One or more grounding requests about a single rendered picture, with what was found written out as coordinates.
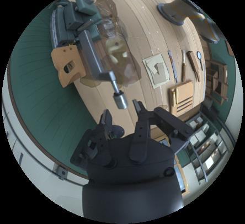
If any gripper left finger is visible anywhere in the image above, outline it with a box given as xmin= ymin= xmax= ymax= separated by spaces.
xmin=70 ymin=109 xmax=118 ymax=168

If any grey flat file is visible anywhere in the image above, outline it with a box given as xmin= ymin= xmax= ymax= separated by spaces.
xmin=167 ymin=50 xmax=179 ymax=83

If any carcase saw with wooden handle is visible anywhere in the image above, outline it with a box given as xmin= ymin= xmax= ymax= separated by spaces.
xmin=50 ymin=7 xmax=87 ymax=89

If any brown handled chisel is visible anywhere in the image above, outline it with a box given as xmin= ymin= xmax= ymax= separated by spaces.
xmin=181 ymin=50 xmax=187 ymax=83

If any wooden shelf unit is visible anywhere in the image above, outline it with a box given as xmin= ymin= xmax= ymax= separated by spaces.
xmin=204 ymin=58 xmax=230 ymax=106

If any black magnifying glass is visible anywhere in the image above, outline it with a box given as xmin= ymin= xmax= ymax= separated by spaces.
xmin=196 ymin=51 xmax=204 ymax=71

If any beige paper stack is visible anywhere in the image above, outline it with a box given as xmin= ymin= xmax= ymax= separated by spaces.
xmin=142 ymin=53 xmax=171 ymax=89

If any grey wall bracket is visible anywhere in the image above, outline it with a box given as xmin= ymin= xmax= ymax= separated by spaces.
xmin=52 ymin=163 xmax=68 ymax=180

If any brown wooden board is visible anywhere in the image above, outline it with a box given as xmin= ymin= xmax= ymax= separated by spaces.
xmin=226 ymin=40 xmax=235 ymax=57

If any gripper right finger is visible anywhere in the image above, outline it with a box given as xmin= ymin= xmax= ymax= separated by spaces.
xmin=128 ymin=99 xmax=194 ymax=165

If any wooden tool tray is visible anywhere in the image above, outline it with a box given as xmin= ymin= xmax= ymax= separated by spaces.
xmin=168 ymin=79 xmax=194 ymax=116

